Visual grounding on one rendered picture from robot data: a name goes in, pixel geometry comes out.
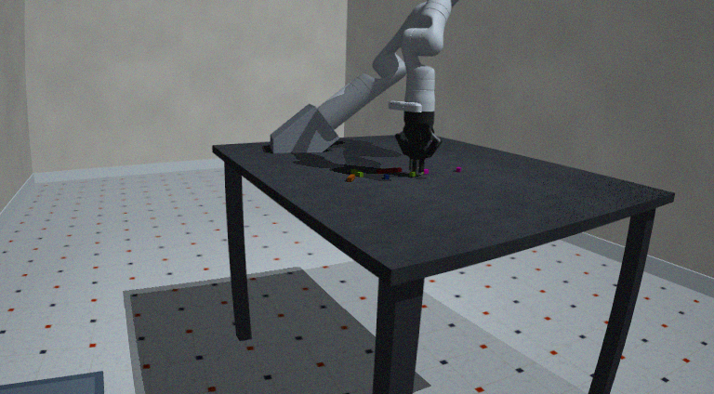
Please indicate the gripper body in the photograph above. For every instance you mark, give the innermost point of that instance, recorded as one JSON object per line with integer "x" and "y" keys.
{"x": 426, "y": 121}

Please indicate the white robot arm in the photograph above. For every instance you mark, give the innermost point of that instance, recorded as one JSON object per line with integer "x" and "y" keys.
{"x": 421, "y": 40}

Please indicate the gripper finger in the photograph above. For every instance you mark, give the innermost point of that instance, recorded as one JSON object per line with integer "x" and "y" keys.
{"x": 424, "y": 152}
{"x": 410, "y": 150}

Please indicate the red rod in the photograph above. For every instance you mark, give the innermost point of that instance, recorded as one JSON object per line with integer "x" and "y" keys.
{"x": 389, "y": 170}

